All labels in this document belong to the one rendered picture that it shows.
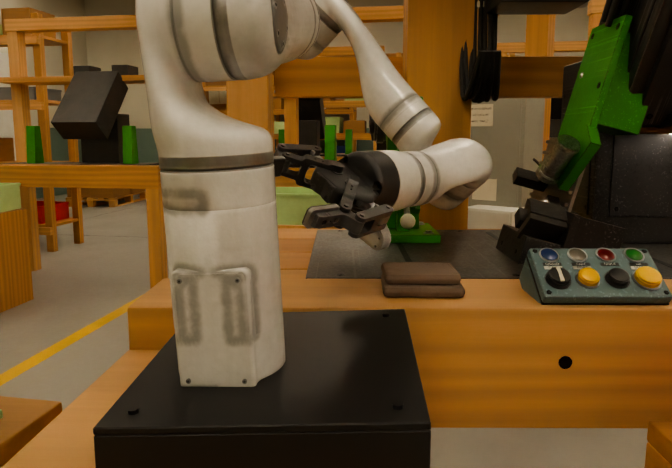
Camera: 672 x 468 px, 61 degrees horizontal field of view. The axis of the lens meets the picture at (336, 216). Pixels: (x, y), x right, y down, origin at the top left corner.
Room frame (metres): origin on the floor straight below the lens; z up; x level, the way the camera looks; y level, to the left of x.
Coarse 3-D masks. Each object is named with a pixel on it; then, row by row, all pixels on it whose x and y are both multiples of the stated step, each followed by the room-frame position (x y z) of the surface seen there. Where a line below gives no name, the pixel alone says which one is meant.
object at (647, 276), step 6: (636, 270) 0.67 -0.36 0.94; (642, 270) 0.66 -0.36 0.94; (648, 270) 0.66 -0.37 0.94; (654, 270) 0.66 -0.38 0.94; (636, 276) 0.66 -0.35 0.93; (642, 276) 0.65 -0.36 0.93; (648, 276) 0.65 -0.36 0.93; (654, 276) 0.65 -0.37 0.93; (660, 276) 0.66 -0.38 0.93; (642, 282) 0.65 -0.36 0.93; (648, 282) 0.65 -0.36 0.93; (654, 282) 0.65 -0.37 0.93; (660, 282) 0.65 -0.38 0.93
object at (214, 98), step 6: (210, 84) 11.49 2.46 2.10; (216, 84) 11.47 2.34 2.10; (222, 84) 11.45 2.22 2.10; (210, 96) 11.49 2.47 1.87; (216, 96) 11.47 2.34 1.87; (222, 96) 11.45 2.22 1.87; (210, 102) 11.49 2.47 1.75; (216, 102) 11.47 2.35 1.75; (222, 102) 11.45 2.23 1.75; (216, 108) 11.47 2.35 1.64; (222, 108) 11.45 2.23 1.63
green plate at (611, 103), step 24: (624, 24) 0.87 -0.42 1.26; (600, 48) 0.92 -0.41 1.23; (624, 48) 0.88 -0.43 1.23; (600, 72) 0.89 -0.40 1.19; (624, 72) 0.88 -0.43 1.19; (576, 96) 0.96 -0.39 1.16; (600, 96) 0.87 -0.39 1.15; (624, 96) 0.88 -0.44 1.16; (576, 120) 0.93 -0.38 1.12; (600, 120) 0.88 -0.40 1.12; (624, 120) 0.88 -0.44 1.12
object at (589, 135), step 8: (584, 128) 0.88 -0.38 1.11; (592, 128) 0.87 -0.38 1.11; (584, 136) 0.87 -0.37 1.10; (592, 136) 0.85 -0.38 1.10; (584, 144) 0.86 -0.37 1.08; (592, 144) 0.84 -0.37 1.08; (600, 144) 0.84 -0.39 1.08; (584, 152) 0.85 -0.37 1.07; (592, 152) 0.85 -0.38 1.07; (576, 160) 0.87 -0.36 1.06; (584, 160) 0.86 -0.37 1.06; (568, 168) 0.89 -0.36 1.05; (576, 168) 0.87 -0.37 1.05; (584, 168) 0.87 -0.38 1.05; (560, 176) 0.91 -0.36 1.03; (568, 176) 0.89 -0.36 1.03; (576, 176) 0.88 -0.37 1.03; (560, 184) 0.90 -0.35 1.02; (568, 184) 0.90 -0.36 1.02
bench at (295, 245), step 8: (280, 232) 1.28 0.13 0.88; (288, 232) 1.28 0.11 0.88; (296, 232) 1.28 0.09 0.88; (304, 232) 1.28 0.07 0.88; (312, 232) 1.28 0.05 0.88; (280, 240) 1.18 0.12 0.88; (288, 240) 1.18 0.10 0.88; (296, 240) 1.18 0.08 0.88; (304, 240) 1.18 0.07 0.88; (312, 240) 1.18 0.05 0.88; (280, 248) 1.10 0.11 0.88; (288, 248) 1.10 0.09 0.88; (296, 248) 1.10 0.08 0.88; (304, 248) 1.10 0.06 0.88; (312, 248) 1.10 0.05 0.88; (280, 256) 1.02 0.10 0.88; (288, 256) 1.02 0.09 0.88; (296, 256) 1.02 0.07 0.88; (304, 256) 1.02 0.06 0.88; (280, 264) 0.96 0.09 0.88; (288, 264) 0.96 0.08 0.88; (296, 264) 0.96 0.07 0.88; (304, 264) 0.96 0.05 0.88; (288, 272) 0.90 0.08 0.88; (296, 272) 0.90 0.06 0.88; (304, 272) 0.90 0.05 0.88
